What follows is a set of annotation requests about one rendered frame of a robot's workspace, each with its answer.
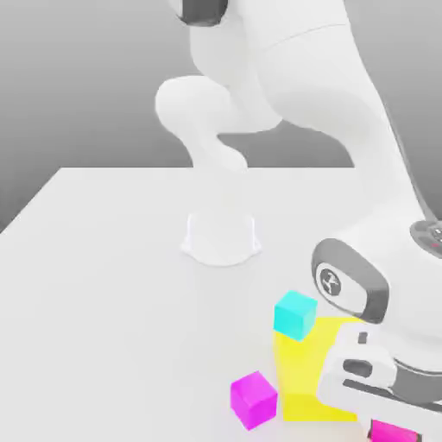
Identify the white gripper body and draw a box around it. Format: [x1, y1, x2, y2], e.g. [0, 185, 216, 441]
[315, 360, 442, 442]

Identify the large yellow box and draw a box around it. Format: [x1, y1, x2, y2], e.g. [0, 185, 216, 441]
[272, 315, 367, 423]

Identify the small cyan cube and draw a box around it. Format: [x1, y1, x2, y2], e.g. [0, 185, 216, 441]
[273, 289, 319, 344]

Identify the small magenta cube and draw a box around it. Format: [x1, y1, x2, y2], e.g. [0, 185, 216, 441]
[230, 369, 279, 433]
[370, 419, 423, 442]

